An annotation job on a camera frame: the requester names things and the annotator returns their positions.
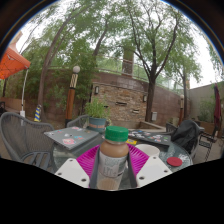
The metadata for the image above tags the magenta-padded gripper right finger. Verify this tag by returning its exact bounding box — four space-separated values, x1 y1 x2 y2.
126 143 173 190

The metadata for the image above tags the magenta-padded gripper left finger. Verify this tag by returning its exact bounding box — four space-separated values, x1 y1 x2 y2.
54 144 101 190

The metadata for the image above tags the brown drink bottle green cap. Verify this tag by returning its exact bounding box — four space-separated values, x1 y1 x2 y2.
96 125 130 192

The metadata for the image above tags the white mug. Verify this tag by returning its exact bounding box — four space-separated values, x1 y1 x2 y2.
134 143 161 158

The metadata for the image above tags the flat round red coaster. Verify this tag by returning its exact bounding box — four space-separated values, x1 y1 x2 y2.
166 156 184 168

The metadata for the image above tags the black laptop with stickers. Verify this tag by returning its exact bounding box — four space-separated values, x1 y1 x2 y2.
128 129 173 147

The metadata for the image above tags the yellow card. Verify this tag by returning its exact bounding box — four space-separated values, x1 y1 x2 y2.
125 138 138 146

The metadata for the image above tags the black jacket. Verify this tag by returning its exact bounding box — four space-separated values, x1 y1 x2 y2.
170 119 201 155

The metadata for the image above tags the grey chair holding jacket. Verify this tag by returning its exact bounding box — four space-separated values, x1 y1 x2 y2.
165 121 205 158

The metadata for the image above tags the potted green plant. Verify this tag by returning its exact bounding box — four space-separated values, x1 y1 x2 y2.
84 98 112 134

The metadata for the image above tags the black metal chair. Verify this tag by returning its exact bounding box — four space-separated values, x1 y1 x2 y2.
198 127 222 163

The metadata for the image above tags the yellow blue striped bollard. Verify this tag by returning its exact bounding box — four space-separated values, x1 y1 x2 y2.
33 104 43 123

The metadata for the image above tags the dark-trunked tree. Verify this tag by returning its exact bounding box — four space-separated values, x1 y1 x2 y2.
113 0 204 123

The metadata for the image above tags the closed maroon patio umbrella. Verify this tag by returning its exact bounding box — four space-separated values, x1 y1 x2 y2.
213 82 223 132

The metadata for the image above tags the leaning tree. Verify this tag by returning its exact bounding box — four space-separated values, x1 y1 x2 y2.
19 0 116 114

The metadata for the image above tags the orange canopy tent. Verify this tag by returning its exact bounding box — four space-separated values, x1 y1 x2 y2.
0 44 32 118

